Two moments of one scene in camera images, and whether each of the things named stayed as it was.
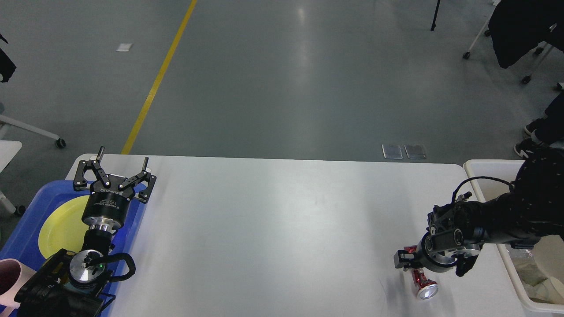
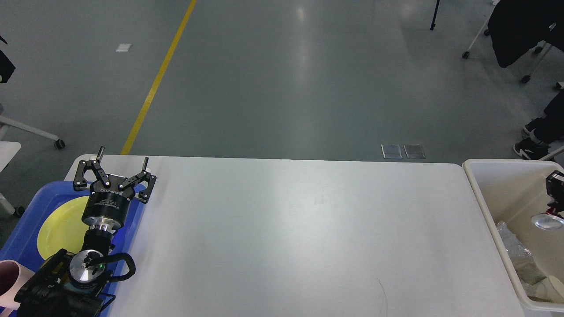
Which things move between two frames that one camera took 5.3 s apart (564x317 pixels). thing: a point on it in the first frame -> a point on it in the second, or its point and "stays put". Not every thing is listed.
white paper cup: [551, 289] stays put
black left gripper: [105, 208] stays put
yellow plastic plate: [64, 228] stays put
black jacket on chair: [517, 26] stays put
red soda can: [427, 289] -> [548, 220]
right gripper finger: [402, 259] -> [554, 185]
